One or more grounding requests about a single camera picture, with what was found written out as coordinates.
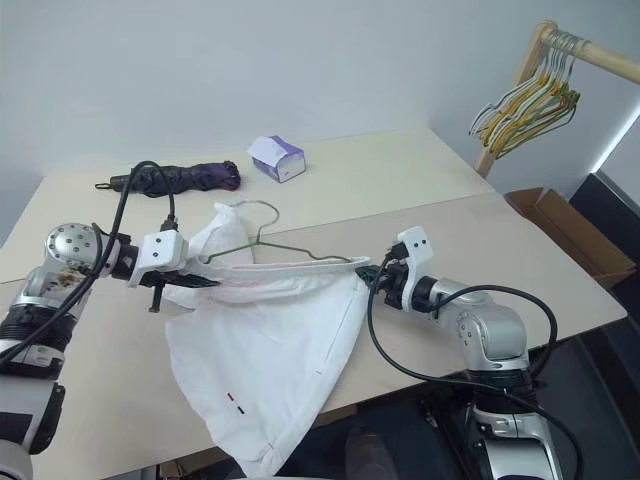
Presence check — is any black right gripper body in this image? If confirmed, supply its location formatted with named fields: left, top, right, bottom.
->
left=372, top=243, right=409, bottom=306

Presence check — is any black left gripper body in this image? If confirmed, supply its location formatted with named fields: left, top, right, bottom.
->
left=139, top=269, right=176, bottom=314

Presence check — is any olive wire clothes hanger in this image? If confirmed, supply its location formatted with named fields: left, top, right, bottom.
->
left=203, top=199, right=354, bottom=264
left=499, top=42, right=583, bottom=142

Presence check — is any white cloth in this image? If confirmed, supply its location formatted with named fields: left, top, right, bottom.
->
left=163, top=202, right=374, bottom=479

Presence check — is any dark purple folded umbrella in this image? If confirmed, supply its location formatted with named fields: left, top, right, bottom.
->
left=94, top=159, right=242, bottom=198

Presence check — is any purple white tissue pack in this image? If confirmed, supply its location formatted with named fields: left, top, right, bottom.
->
left=248, top=134, right=307, bottom=183

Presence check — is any brown cardboard box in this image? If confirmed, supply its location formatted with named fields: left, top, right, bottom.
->
left=503, top=187, right=637, bottom=291

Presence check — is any bunch of hangers on rack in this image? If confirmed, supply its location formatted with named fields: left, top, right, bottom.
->
left=468, top=32, right=576, bottom=146

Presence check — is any wooden clothes rack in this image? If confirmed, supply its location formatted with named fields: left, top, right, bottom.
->
left=473, top=19, right=640, bottom=179

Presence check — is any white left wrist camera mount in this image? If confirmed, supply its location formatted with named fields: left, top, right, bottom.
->
left=127, top=229, right=189, bottom=289

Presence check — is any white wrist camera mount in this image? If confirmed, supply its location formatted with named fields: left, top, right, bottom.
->
left=392, top=225, right=434, bottom=312
left=127, top=229, right=189, bottom=289

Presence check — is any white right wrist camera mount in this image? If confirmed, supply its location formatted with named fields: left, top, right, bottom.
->
left=392, top=225, right=434, bottom=312

